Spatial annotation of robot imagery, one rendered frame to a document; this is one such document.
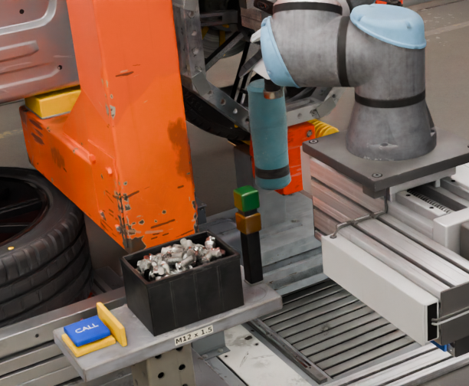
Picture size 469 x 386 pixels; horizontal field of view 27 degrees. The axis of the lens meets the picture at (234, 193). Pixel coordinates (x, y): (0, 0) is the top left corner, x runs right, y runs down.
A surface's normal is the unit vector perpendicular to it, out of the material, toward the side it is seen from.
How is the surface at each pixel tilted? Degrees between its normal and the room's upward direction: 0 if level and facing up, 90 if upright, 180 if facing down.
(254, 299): 0
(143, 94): 90
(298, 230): 0
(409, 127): 72
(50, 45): 90
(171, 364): 90
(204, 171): 0
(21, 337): 90
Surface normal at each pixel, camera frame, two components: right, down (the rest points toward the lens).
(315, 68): -0.26, 0.58
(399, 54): 0.17, 0.39
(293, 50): -0.29, 0.11
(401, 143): 0.04, 0.11
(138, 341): -0.09, -0.91
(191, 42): 0.49, 0.31
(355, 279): -0.88, 0.26
